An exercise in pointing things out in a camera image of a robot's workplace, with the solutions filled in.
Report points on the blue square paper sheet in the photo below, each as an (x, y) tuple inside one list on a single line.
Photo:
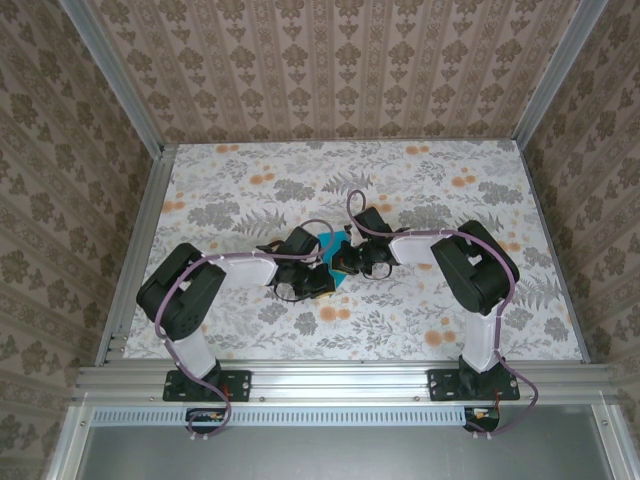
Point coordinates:
[(330, 242)]

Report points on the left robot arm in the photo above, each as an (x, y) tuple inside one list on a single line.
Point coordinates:
[(175, 300)]

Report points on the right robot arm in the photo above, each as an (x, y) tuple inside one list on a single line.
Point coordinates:
[(480, 280)]

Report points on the floral patterned table cover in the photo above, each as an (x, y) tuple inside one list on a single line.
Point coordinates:
[(375, 325)]

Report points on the grey metal panel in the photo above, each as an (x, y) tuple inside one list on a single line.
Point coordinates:
[(340, 455)]

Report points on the small black connector board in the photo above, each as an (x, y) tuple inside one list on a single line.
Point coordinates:
[(480, 425), (200, 425)]

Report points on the aluminium frame beam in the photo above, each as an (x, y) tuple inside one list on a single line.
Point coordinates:
[(340, 382)]

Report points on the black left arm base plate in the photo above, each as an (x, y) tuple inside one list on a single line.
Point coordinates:
[(240, 385)]

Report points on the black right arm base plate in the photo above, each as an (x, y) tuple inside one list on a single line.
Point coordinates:
[(440, 385)]

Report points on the aluminium frame side rail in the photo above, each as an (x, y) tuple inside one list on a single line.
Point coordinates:
[(136, 260)]

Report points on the aluminium frame post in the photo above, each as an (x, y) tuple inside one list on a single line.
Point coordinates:
[(551, 75), (116, 75)]

